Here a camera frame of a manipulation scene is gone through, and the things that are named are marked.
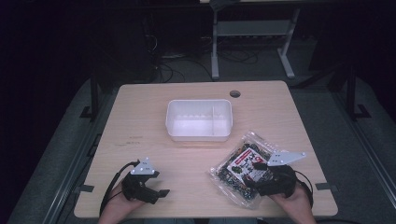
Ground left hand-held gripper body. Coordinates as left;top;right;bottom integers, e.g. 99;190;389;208
120;157;161;204

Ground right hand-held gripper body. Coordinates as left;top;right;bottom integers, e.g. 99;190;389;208
251;150;307;199

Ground clear packet of dried seaweed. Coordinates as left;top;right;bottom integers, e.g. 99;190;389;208
208;131;278;209

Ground person's left hand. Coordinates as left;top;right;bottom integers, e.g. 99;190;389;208
106;181;146;217

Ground person's right hand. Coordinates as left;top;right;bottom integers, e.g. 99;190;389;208
268;182;313;214

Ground white plastic container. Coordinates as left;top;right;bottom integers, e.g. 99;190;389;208
164;99;233;143

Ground black metal stand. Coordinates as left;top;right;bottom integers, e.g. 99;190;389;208
345;62;372;121
78;69;101;122

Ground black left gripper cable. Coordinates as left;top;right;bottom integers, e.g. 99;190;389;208
99;160;141;217

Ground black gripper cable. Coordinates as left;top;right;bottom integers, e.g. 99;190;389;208
99;160;141;217
293;169;315;209

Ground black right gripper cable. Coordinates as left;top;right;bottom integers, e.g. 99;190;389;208
293;169;315;209

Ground grey table bracket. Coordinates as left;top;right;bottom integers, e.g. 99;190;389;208
314;182;339;192
74;184;95;194

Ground black floor cables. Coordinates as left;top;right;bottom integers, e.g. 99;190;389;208
146;34;261;84

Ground white metal desk frame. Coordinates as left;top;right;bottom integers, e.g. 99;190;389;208
209;0;303;81

